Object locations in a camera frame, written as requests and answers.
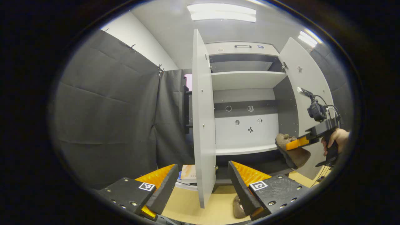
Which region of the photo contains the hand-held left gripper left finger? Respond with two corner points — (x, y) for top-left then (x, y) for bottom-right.
(94, 163), (180, 222)

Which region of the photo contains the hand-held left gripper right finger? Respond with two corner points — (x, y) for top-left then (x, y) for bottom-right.
(227, 161), (313, 221)

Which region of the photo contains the brown fuzzy shoe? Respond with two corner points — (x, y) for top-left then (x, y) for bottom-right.
(275, 133), (311, 170)
(233, 195), (247, 218)

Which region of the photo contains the grey shoe cabinet door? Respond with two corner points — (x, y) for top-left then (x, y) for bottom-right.
(192, 29), (217, 209)
(278, 37), (336, 180)

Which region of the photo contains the grey shoe cabinet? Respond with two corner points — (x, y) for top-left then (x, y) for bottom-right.
(205, 42), (300, 185)

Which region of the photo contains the white book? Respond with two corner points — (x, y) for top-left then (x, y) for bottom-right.
(175, 182), (198, 191)

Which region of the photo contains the small ceiling light panel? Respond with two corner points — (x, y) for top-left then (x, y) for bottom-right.
(297, 29), (324, 48)

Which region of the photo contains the black backdrop cloth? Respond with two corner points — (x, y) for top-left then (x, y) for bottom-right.
(52, 29), (355, 189)

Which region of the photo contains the large ceiling light panel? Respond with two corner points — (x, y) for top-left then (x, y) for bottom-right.
(187, 3), (257, 23)

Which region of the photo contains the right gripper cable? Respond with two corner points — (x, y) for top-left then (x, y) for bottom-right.
(314, 95), (341, 120)

